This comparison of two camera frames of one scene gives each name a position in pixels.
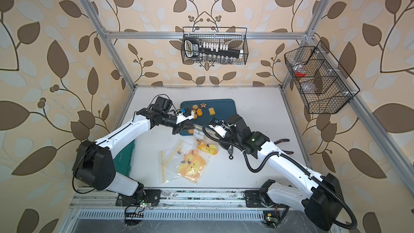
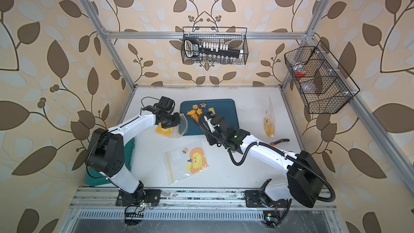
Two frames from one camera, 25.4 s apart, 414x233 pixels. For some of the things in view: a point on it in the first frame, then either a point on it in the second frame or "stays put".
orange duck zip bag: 192,165 to 176,131
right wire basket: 323,83 stays put
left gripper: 179,127 stays put
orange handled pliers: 284,140 stays put
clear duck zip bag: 204,144 to 269,121
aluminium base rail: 142,199 stays put
